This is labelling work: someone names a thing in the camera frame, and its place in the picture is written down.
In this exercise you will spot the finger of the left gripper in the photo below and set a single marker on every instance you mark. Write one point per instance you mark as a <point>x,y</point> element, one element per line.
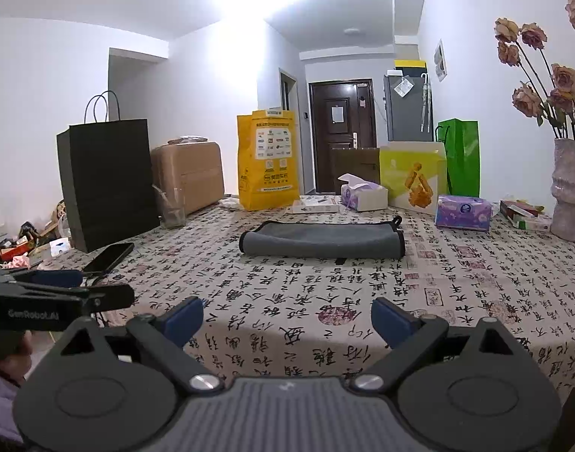
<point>103,298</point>
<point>65,278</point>

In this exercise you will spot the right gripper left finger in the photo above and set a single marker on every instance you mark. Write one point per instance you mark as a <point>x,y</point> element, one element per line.
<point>143,356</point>

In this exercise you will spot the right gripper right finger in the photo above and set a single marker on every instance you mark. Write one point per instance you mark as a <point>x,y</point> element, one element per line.
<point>430,356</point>

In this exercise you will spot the grey microfibre towel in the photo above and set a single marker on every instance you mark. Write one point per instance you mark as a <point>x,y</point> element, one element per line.
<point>326,240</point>

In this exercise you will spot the black smartphone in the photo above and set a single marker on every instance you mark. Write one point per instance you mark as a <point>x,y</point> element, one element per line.
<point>108,259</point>

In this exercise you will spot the calligraphy print tablecloth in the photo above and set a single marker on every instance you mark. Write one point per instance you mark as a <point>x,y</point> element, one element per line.
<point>311,317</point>

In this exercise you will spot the black paper shopping bag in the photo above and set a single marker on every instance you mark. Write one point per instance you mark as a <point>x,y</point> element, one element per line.
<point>107,181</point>

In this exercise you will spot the clear drinking glass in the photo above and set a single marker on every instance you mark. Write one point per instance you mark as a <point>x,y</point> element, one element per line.
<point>171,207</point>

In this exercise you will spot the purple tissue pack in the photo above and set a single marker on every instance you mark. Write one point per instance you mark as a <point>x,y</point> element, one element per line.
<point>463,213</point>

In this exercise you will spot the open white tissue box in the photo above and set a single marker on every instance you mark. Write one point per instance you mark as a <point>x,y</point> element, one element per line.
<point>361,195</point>

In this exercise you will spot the yellow-green snack paper bag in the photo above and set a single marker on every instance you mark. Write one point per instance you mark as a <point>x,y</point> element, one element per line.
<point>414,173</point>

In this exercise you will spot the flat white product box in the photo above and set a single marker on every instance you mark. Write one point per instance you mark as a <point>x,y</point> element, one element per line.
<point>316,205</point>

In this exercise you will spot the beige hard suitcase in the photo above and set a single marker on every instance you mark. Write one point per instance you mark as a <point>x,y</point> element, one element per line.
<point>190,172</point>

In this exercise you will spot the textured white vase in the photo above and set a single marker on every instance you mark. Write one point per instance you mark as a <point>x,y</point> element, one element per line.
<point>563,189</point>

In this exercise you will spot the green paper gift bag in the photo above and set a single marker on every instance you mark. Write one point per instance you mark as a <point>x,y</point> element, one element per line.
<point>461,141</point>

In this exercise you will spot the yellow paper delivery bag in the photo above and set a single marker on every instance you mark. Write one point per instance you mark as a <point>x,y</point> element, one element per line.
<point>266,159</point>

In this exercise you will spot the grey refrigerator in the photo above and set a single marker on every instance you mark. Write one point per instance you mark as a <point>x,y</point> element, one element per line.
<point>408,108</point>

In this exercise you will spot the dark brown entrance door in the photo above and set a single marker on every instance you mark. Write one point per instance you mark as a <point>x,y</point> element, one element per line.
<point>343,117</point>

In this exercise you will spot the dried pink roses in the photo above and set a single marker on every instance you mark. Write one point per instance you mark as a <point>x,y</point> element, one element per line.
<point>547,93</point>

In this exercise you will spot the wall picture frame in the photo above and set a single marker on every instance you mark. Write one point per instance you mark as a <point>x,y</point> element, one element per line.
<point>440,62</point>

